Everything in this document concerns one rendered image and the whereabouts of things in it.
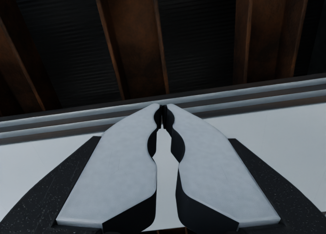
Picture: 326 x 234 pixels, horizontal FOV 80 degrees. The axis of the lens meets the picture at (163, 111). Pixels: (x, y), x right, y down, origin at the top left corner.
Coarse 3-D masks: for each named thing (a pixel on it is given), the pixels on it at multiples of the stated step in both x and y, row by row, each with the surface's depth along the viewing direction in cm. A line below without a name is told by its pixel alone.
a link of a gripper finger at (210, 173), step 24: (168, 120) 11; (192, 120) 10; (192, 144) 8; (216, 144) 8; (192, 168) 7; (216, 168) 7; (240, 168) 7; (192, 192) 6; (216, 192) 6; (240, 192) 6; (192, 216) 6; (216, 216) 6; (240, 216) 6; (264, 216) 6
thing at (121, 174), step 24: (120, 120) 10; (144, 120) 10; (120, 144) 8; (144, 144) 8; (96, 168) 7; (120, 168) 7; (144, 168) 7; (72, 192) 6; (96, 192) 6; (120, 192) 6; (144, 192) 6; (72, 216) 5; (96, 216) 5; (120, 216) 6; (144, 216) 6
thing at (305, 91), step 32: (160, 96) 22; (192, 96) 21; (224, 96) 21; (256, 96) 21; (288, 96) 20; (320, 96) 20; (0, 128) 22; (32, 128) 21; (64, 128) 21; (96, 128) 21
